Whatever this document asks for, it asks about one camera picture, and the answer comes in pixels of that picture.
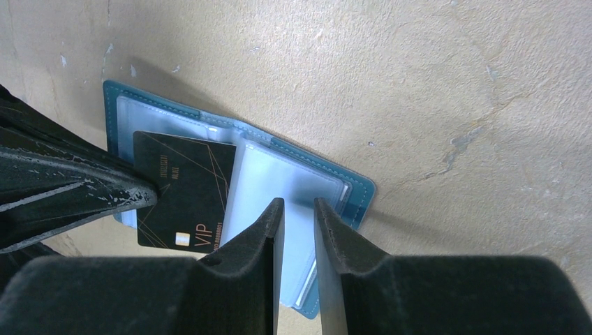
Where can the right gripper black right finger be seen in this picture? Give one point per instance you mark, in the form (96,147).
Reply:
(364,290)

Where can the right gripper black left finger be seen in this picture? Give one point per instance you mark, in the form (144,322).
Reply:
(234,290)

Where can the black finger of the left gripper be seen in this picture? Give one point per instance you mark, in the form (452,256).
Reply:
(53,181)

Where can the blue card holder wallet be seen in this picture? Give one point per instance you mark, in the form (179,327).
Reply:
(265,168)

